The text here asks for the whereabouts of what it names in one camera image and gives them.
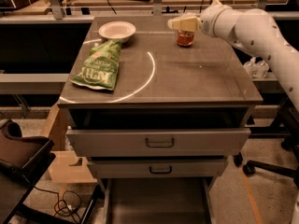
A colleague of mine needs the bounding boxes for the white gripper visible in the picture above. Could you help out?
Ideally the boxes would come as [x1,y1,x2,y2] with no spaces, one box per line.
[167,0,231,37]

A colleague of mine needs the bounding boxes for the red coke can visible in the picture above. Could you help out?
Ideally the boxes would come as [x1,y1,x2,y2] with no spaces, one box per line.
[177,30,194,47]

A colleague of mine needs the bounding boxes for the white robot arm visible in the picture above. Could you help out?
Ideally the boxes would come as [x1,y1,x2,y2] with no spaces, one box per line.
[167,0,299,110]

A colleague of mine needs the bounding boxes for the grey drawer cabinet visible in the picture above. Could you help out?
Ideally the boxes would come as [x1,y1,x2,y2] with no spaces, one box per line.
[57,14,263,185]

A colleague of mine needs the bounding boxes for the grey top drawer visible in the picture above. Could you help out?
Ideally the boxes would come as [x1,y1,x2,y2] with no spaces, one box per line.
[66,128,250,157]

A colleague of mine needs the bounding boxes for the grey drawer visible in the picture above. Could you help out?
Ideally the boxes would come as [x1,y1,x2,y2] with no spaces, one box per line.
[103,178,216,224]
[88,159,227,179]
[66,128,250,157]

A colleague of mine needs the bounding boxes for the grey middle drawer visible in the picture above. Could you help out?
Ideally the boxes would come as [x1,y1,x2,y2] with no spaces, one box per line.
[88,159,227,179]

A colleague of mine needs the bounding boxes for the grey bottom drawer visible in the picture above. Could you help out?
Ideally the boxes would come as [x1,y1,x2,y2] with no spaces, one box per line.
[103,178,216,224]

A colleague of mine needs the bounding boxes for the white bowl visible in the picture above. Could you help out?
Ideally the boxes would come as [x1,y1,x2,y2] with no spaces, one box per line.
[98,21,136,43]

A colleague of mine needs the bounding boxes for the clear pump bottle left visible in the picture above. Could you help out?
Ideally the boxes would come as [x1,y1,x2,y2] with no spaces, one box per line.
[243,57,256,78]

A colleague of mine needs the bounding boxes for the clear pump bottle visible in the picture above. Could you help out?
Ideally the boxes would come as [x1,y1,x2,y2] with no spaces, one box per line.
[243,57,256,78]
[253,61,269,78]

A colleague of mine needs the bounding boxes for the clear pump bottle right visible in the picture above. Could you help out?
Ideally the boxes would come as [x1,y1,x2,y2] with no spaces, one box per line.
[253,61,269,78]

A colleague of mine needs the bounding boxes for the green chip bag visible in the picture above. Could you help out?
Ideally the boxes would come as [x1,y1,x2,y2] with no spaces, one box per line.
[71,39,122,91]

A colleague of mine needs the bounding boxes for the black office chair base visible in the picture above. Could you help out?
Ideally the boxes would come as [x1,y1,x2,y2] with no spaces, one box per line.
[233,103,299,188]

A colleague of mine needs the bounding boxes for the wooden box on floor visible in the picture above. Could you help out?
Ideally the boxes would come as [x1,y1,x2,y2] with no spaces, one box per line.
[41,105,96,184]

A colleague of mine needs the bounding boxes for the brown padded chair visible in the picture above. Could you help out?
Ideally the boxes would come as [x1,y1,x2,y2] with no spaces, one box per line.
[0,119,55,224]

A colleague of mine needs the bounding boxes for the black floor cable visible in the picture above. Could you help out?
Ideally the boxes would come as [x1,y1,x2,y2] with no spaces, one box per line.
[34,185,83,224]

